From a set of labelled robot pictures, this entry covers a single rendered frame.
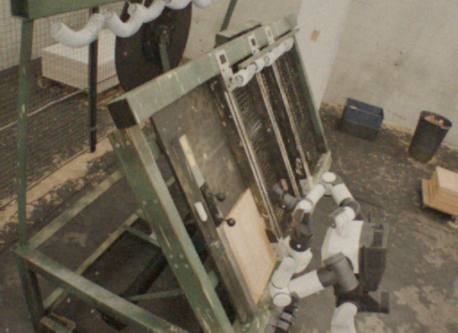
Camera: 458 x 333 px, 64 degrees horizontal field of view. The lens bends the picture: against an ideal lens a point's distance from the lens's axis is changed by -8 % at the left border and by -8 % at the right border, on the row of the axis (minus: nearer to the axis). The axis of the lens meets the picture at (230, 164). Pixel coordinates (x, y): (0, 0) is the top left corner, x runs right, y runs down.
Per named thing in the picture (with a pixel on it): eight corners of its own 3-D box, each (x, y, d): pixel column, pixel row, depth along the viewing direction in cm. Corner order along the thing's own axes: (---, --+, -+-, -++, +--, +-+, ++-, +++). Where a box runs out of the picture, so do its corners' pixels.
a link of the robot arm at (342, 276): (329, 288, 170) (357, 277, 165) (326, 296, 161) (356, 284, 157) (318, 266, 171) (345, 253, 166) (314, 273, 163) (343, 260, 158)
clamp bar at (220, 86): (272, 263, 219) (312, 261, 208) (196, 59, 180) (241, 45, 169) (277, 251, 228) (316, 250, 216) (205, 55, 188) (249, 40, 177)
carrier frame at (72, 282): (215, 433, 212) (241, 369, 168) (33, 329, 245) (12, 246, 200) (304, 226, 390) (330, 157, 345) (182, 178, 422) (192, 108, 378)
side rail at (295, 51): (315, 154, 341) (327, 152, 336) (277, 31, 305) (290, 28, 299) (317, 150, 347) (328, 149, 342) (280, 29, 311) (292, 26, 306)
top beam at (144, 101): (116, 131, 130) (139, 125, 125) (105, 104, 127) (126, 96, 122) (286, 28, 308) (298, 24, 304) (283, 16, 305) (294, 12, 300)
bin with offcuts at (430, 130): (436, 168, 551) (454, 131, 516) (403, 157, 562) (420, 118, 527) (433, 153, 592) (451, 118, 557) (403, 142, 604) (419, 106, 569)
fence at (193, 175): (247, 316, 187) (254, 316, 185) (171, 140, 155) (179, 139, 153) (250, 309, 191) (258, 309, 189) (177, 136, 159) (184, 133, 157)
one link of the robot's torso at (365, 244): (389, 263, 198) (389, 206, 183) (384, 311, 170) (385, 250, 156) (334, 260, 210) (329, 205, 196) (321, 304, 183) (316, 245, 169)
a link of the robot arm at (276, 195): (267, 195, 219) (285, 207, 217) (261, 205, 211) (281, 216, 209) (276, 179, 211) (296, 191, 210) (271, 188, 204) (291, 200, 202)
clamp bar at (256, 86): (292, 220, 254) (327, 217, 243) (231, 42, 215) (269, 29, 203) (295, 212, 262) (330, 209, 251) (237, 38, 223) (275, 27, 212)
